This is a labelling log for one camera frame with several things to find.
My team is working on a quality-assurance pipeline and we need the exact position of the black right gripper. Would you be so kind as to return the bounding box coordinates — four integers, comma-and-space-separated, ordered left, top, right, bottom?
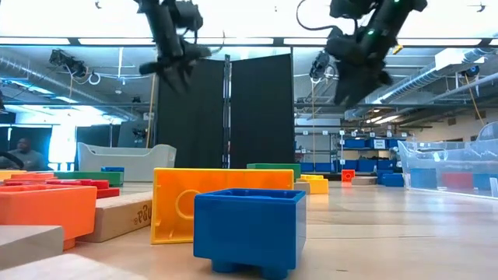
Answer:
324, 26, 394, 107

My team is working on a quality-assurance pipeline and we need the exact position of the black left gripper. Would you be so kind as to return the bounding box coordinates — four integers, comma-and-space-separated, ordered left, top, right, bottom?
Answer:
139, 40, 213, 94

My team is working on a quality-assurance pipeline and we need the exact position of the long green toy brick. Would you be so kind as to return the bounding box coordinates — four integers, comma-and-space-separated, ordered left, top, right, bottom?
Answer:
54, 170, 125, 188
246, 163, 302, 181

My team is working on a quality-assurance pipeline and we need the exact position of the small red toy brick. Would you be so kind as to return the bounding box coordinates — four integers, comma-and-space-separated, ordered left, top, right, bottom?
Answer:
440, 172, 475, 191

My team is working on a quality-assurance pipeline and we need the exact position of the long yellow toy brick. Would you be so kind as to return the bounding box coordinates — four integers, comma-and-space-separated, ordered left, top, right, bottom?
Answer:
0, 170, 28, 181
296, 173, 330, 195
150, 167, 295, 246

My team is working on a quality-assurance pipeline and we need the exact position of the black ceiling-hung device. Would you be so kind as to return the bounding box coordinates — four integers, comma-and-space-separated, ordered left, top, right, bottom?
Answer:
48, 48, 89, 79
309, 49, 336, 81

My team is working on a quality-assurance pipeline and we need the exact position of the shelf with blue bins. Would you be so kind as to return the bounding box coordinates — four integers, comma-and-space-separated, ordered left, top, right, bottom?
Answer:
295, 130, 408, 174

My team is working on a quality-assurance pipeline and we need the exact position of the clear plastic bin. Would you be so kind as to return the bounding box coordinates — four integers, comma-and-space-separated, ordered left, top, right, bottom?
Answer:
396, 121, 498, 200

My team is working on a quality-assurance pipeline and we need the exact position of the white plastic bin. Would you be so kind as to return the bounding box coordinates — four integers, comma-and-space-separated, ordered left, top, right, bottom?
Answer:
75, 142, 177, 183

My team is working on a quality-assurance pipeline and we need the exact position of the black folding partition screen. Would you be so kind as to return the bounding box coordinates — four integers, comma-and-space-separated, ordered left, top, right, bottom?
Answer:
155, 53, 296, 170

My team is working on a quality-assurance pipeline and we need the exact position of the long red toy brick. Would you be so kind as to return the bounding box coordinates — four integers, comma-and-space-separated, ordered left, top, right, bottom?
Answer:
0, 178, 121, 200

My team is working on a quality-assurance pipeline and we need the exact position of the person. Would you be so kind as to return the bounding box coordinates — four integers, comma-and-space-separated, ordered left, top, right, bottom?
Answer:
0, 137, 50, 172

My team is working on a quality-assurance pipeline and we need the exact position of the long orange toy brick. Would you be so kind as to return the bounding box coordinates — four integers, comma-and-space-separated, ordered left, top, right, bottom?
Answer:
8, 172, 56, 181

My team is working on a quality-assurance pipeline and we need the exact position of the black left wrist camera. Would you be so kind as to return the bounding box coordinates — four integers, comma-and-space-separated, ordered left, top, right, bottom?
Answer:
170, 0, 204, 33

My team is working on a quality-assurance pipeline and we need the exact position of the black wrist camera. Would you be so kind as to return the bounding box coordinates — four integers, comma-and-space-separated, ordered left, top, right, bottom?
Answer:
170, 0, 204, 33
329, 0, 374, 19

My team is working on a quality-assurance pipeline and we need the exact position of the white ventilation duct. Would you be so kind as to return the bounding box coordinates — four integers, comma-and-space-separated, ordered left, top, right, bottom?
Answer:
361, 48, 487, 112

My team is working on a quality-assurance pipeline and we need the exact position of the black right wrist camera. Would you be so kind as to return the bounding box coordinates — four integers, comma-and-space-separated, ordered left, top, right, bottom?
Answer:
329, 0, 374, 19

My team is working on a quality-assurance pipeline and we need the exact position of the silver ventilation duct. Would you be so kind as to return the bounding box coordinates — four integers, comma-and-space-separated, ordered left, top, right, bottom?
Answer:
0, 54, 117, 114

